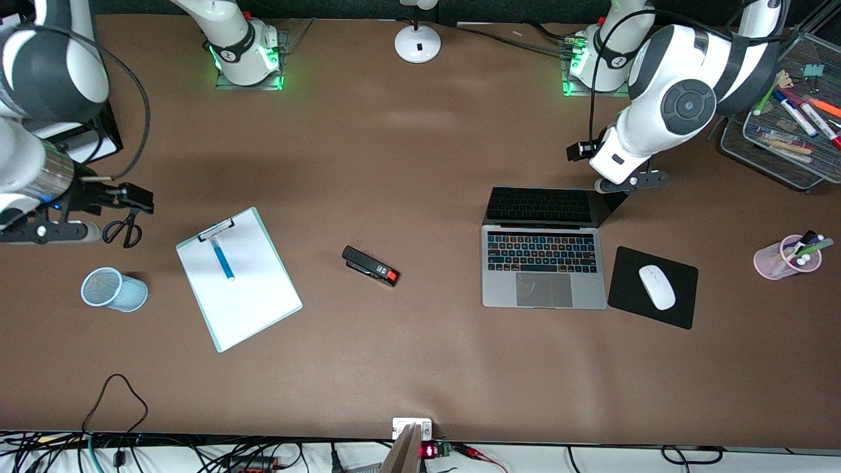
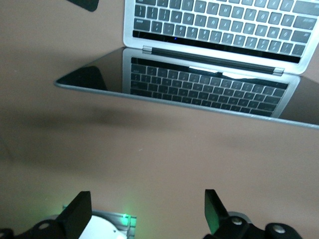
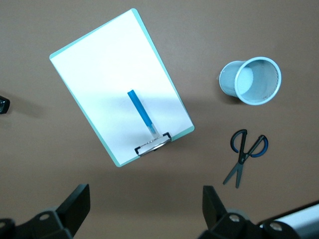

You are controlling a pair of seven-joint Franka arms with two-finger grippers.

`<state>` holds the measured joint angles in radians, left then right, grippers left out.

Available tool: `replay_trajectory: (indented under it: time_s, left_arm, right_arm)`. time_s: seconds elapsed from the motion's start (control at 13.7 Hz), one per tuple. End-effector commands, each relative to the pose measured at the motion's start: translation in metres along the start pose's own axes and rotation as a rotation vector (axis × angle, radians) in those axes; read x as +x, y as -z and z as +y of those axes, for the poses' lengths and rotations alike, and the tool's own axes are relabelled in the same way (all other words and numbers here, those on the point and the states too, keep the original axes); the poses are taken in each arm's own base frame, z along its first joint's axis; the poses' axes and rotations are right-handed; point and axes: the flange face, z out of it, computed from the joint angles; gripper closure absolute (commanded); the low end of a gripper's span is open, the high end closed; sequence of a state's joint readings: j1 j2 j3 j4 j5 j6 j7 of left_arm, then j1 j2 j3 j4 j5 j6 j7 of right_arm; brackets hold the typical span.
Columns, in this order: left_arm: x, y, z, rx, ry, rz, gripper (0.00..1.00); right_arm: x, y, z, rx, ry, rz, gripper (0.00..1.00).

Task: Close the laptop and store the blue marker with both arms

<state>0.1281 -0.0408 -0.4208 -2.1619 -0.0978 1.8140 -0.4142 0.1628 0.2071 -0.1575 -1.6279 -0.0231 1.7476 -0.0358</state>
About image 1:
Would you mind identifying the small white box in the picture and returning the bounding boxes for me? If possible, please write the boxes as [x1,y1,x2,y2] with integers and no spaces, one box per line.
[392,418,434,440]

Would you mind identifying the white computer mouse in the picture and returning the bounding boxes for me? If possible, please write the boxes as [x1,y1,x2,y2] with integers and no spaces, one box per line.
[639,265,677,311]

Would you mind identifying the black stapler red tip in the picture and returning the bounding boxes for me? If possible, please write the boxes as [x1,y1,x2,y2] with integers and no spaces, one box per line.
[342,245,401,288]

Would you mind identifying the yellow marker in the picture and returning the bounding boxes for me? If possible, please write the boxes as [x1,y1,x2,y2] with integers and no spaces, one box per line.
[770,140,817,157]

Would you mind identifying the white marker blue cap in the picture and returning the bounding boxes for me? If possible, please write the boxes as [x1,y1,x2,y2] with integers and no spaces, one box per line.
[773,89,820,139]

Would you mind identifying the orange highlighter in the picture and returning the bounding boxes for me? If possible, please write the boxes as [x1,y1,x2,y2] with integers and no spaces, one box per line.
[807,96,841,120]

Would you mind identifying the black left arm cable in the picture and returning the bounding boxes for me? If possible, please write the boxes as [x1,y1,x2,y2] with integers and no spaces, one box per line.
[589,8,789,158]

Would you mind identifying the green marker beige cap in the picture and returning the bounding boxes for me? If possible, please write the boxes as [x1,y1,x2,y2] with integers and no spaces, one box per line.
[754,70,791,116]

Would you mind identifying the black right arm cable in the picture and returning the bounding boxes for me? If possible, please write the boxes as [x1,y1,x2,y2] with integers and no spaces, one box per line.
[79,36,152,182]

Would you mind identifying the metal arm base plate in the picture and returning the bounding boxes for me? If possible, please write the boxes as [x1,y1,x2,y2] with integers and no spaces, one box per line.
[216,26,290,91]
[562,33,635,98]

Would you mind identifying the orange black device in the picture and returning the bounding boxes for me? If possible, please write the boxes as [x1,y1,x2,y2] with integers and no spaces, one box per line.
[227,455,282,473]

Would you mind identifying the white round-base stand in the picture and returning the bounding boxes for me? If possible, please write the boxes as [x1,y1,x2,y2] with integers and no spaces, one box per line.
[394,0,442,64]

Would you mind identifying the grey wooden post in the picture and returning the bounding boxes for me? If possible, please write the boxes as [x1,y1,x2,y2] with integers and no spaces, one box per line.
[380,423,422,473]

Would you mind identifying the black cable bundle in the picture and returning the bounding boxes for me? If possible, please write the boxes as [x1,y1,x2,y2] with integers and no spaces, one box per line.
[453,21,579,56]

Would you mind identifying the blue mesh pen cup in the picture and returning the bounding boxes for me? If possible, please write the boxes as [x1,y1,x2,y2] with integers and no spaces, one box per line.
[81,267,149,313]

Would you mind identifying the black mouse pad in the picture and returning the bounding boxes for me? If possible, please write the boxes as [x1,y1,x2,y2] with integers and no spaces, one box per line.
[607,246,699,330]

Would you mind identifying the white paper sheet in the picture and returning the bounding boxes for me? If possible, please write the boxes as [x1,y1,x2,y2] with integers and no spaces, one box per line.
[62,128,120,164]

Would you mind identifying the green marker pen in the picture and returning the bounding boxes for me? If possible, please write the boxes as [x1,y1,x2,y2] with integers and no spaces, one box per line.
[796,238,835,259]

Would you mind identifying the silver laptop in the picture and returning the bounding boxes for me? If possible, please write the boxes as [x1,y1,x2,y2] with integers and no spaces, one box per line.
[482,187,625,310]

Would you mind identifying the red wires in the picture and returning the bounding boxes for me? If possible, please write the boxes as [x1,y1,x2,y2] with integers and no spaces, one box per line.
[453,443,508,473]

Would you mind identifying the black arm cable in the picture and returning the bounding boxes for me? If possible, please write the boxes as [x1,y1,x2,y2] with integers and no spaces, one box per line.
[79,36,152,182]
[589,8,789,158]

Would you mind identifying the white clipboard mint edge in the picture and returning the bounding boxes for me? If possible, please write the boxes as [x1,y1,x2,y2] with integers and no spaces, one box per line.
[175,207,304,353]

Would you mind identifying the black scissors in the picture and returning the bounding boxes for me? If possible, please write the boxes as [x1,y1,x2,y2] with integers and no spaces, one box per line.
[102,209,143,249]

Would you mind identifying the metal mesh desk tray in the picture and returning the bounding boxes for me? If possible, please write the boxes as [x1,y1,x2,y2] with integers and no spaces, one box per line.
[719,0,841,192]

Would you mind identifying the black oval cable loop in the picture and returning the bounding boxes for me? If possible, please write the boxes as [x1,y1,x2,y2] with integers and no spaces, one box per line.
[660,445,725,464]

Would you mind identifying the black stacked paper tray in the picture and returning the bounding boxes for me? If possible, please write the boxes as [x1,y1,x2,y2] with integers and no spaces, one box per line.
[30,99,124,165]

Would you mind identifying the tangled black cables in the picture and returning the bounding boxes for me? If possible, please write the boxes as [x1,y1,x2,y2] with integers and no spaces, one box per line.
[0,430,382,473]

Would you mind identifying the pink mesh pen cup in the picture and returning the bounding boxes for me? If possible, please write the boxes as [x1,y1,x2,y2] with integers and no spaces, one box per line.
[753,235,823,281]

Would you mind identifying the black looped cable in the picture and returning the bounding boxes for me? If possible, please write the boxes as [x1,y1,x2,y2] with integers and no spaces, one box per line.
[81,374,149,468]

